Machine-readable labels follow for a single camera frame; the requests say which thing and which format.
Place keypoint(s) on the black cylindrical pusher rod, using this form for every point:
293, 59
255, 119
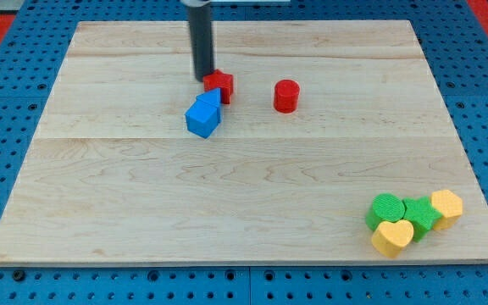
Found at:
201, 37

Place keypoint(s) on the red star block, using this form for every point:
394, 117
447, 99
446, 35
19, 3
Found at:
221, 80

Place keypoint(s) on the green star block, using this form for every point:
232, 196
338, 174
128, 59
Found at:
421, 214

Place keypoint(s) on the blue triangle block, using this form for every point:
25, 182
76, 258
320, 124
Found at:
212, 97

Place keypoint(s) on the blue cube block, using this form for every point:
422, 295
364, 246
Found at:
203, 118

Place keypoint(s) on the red cylinder block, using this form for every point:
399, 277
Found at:
286, 94

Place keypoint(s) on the light wooden board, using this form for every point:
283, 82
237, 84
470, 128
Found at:
112, 177

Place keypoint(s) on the green cylinder block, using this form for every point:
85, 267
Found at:
384, 207

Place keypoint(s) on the yellow heart block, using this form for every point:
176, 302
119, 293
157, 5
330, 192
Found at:
391, 238

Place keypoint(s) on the yellow hexagon block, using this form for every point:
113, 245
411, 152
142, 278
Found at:
449, 205

